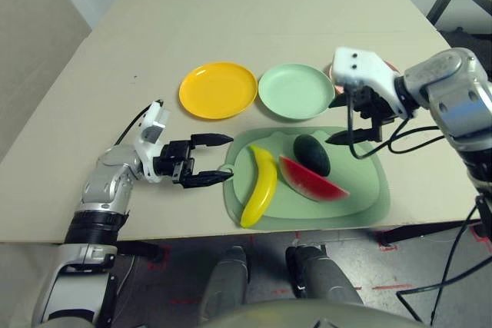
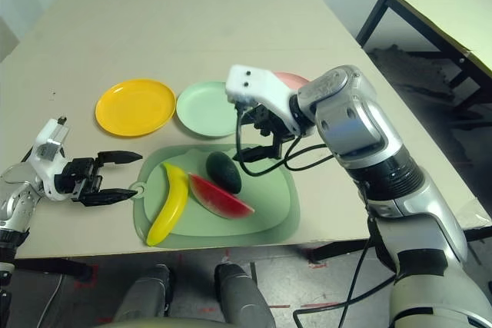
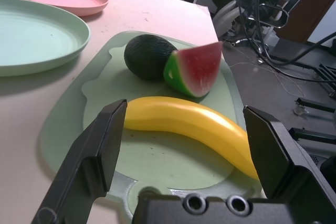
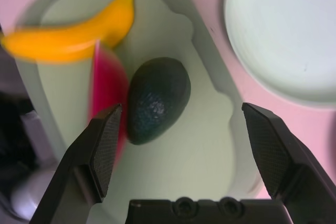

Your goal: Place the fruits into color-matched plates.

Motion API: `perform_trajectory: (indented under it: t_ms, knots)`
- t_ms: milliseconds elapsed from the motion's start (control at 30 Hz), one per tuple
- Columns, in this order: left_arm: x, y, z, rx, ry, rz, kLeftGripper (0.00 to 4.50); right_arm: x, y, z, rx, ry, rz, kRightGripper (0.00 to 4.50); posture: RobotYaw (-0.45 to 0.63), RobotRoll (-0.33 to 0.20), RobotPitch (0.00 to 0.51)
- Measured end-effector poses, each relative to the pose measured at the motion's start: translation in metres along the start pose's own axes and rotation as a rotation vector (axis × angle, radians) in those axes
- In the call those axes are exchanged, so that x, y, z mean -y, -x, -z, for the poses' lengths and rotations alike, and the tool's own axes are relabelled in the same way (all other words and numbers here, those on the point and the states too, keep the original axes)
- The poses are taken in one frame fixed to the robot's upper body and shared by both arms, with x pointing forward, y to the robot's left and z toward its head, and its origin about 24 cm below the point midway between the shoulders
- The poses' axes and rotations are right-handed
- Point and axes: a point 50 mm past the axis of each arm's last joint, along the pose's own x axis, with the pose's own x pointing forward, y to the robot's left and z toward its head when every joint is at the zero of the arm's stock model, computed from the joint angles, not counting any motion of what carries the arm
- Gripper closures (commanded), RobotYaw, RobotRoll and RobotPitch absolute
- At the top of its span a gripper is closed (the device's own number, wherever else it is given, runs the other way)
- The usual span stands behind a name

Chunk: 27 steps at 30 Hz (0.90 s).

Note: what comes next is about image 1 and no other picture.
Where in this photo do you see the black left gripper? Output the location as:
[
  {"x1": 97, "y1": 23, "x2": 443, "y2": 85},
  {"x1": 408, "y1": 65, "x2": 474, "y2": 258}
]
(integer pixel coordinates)
[{"x1": 153, "y1": 133, "x2": 234, "y2": 190}]

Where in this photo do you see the black table base bar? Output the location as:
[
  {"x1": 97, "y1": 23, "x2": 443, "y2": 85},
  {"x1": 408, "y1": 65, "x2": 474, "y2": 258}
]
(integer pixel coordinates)
[
  {"x1": 382, "y1": 220, "x2": 481, "y2": 247},
  {"x1": 115, "y1": 240, "x2": 165, "y2": 263}
]

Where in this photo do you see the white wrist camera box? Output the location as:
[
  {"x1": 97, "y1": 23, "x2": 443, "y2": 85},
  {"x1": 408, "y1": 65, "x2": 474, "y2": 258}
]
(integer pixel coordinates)
[
  {"x1": 331, "y1": 47, "x2": 420, "y2": 120},
  {"x1": 134, "y1": 100, "x2": 171, "y2": 183}
]

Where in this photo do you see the light green plastic plate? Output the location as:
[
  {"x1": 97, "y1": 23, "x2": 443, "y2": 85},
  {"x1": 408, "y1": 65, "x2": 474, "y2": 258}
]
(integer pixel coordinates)
[{"x1": 257, "y1": 62, "x2": 336, "y2": 120}]

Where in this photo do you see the yellow toy banana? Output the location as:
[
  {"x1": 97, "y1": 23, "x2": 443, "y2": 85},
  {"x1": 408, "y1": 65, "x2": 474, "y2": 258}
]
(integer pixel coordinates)
[{"x1": 240, "y1": 144, "x2": 278, "y2": 229}]

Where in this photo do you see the grey robot leg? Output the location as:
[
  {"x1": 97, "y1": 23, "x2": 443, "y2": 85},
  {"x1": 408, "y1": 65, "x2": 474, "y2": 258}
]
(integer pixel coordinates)
[
  {"x1": 284, "y1": 245, "x2": 364, "y2": 306},
  {"x1": 201, "y1": 245, "x2": 251, "y2": 313}
]

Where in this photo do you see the yellow plastic plate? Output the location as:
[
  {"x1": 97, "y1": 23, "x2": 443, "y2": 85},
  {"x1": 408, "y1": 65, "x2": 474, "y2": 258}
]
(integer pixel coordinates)
[{"x1": 178, "y1": 61, "x2": 258, "y2": 121}]

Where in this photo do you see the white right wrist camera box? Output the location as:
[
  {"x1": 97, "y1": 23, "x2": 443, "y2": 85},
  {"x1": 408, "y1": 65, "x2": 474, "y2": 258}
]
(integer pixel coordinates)
[{"x1": 331, "y1": 47, "x2": 420, "y2": 120}]

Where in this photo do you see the green silicone cutting board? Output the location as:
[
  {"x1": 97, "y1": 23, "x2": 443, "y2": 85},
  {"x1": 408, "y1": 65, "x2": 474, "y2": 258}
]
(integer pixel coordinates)
[{"x1": 222, "y1": 127, "x2": 392, "y2": 232}]

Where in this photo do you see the dark green toy avocado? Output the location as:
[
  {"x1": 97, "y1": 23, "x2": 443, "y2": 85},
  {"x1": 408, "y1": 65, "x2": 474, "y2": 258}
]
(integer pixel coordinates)
[{"x1": 293, "y1": 134, "x2": 331, "y2": 177}]

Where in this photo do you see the grey robot right leg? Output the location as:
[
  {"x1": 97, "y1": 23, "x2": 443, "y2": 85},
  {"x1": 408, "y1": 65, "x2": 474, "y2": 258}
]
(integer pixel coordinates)
[{"x1": 284, "y1": 245, "x2": 364, "y2": 306}]

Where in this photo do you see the black hanging robot cable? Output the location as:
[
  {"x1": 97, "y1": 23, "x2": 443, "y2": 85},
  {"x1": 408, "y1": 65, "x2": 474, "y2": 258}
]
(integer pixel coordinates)
[{"x1": 395, "y1": 204, "x2": 485, "y2": 325}]

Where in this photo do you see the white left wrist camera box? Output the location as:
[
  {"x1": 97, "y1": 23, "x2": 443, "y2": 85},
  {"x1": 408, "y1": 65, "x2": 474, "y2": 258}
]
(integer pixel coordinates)
[{"x1": 134, "y1": 100, "x2": 171, "y2": 183}]

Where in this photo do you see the grey robot left leg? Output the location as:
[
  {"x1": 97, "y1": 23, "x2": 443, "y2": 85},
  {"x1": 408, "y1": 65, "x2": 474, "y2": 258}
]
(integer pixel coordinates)
[{"x1": 201, "y1": 245, "x2": 251, "y2": 313}]

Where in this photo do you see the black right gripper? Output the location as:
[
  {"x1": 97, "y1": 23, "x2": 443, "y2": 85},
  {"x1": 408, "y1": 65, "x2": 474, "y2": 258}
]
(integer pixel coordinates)
[{"x1": 325, "y1": 88, "x2": 399, "y2": 147}]

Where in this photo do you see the black left wrist camera cable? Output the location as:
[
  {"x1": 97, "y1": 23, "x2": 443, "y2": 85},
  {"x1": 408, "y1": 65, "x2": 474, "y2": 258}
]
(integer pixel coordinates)
[{"x1": 114, "y1": 103, "x2": 155, "y2": 147}]

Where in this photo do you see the dark grey floor rug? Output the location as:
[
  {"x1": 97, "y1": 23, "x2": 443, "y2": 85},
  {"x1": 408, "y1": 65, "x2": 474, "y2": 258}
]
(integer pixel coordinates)
[{"x1": 436, "y1": 26, "x2": 492, "y2": 75}]

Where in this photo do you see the red toy watermelon slice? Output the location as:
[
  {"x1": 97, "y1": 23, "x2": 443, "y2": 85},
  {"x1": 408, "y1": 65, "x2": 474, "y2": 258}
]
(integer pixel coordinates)
[{"x1": 278, "y1": 154, "x2": 351, "y2": 203}]

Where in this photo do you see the pink plastic plate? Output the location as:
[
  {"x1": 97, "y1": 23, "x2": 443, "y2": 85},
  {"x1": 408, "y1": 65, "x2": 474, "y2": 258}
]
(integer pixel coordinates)
[{"x1": 327, "y1": 59, "x2": 401, "y2": 95}]

